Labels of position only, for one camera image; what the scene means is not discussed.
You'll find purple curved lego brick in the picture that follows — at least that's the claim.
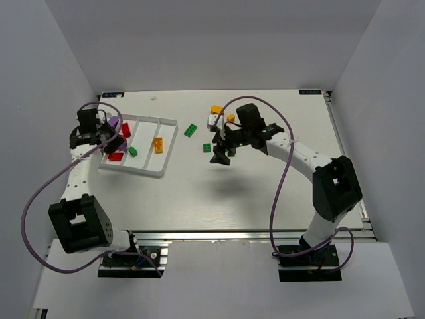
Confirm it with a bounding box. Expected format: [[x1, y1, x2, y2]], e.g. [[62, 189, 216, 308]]
[[120, 142, 128, 152]]

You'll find purple rounded lego brick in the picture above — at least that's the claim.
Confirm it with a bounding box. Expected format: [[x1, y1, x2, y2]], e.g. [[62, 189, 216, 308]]
[[108, 116, 120, 129]]

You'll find red curved lego brick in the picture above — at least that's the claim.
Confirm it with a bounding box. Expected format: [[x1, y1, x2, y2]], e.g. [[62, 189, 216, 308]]
[[122, 123, 131, 138]]

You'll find green lego plate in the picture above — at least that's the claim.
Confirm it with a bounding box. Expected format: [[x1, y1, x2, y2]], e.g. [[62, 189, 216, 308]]
[[183, 124, 198, 138]]

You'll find yellow rounded lego brick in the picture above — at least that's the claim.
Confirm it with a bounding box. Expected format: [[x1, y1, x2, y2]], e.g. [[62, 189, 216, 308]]
[[211, 105, 222, 114]]

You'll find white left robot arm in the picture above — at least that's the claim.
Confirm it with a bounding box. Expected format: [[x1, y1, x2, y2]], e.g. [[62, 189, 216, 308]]
[[48, 108, 138, 253]]

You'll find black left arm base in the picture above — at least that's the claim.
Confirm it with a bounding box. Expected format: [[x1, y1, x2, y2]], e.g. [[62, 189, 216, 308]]
[[98, 241, 169, 278]]

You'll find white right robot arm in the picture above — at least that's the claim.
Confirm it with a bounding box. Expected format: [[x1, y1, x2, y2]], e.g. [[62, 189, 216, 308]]
[[207, 104, 363, 249]]

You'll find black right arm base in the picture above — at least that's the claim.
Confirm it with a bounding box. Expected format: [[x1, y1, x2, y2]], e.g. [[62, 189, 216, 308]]
[[272, 244, 342, 282]]

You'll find green square flat lego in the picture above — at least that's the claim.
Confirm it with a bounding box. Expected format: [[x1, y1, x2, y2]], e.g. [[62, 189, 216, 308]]
[[203, 143, 211, 153]]

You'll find small green lego brick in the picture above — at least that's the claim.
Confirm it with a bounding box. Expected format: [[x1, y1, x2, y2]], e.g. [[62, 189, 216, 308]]
[[128, 146, 138, 157]]

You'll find white divided sorting tray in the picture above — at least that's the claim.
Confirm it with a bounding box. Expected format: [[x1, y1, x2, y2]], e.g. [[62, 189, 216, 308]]
[[100, 114, 178, 177]]

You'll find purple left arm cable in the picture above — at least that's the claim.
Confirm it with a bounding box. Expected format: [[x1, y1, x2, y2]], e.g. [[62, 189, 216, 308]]
[[20, 101, 163, 278]]

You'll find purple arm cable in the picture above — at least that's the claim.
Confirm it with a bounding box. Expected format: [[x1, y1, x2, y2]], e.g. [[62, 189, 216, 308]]
[[20, 101, 163, 278], [214, 96, 355, 274]]

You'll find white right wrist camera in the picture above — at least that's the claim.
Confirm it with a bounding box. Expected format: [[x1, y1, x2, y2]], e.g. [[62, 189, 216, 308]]
[[207, 114, 222, 132]]

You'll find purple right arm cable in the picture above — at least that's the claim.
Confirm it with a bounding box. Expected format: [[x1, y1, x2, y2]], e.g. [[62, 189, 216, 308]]
[[214, 96, 355, 274]]

